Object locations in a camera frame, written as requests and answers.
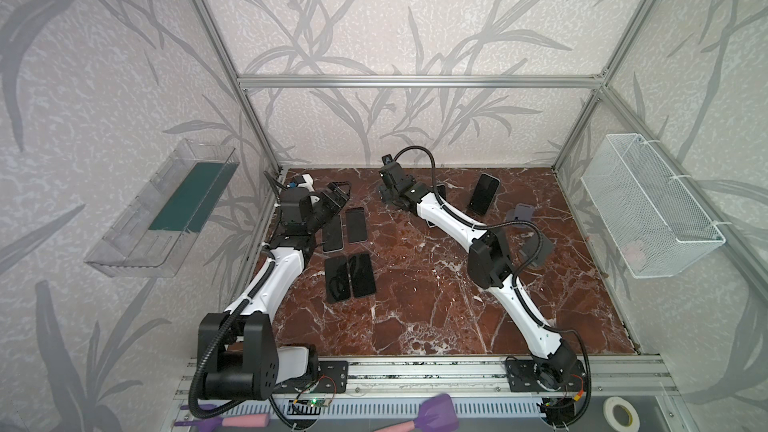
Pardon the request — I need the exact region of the grey phone stand front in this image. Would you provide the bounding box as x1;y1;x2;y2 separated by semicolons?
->
520;232;554;269

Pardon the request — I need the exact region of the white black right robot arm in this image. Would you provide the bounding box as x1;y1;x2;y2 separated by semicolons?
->
379;156;577;390

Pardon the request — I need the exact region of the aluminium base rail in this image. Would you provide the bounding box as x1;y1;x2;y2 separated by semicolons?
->
161;355;679;432

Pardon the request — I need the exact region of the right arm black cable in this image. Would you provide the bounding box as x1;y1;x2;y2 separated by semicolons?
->
389;145;592;421

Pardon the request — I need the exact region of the purple grey phone stand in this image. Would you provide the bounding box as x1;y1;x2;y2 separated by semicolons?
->
505;203;535;228

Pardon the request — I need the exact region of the purple pink spatula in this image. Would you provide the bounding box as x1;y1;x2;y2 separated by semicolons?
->
377;393;459;432

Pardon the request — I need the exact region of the clear plastic wall bin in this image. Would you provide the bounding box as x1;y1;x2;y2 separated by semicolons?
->
85;139;240;278

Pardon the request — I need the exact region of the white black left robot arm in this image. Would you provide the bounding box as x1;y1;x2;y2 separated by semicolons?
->
189;181;351;405

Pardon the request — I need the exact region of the white wire mesh basket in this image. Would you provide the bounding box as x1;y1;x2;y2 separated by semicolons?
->
581;133;726;279

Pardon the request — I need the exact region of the black phone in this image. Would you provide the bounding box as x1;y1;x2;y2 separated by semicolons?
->
348;253;376;298
324;256;351;304
346;207;368;244
322;215;344;253
468;173;500;216

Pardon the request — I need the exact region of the white tape roll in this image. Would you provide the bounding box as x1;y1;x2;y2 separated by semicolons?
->
603;396;641;432

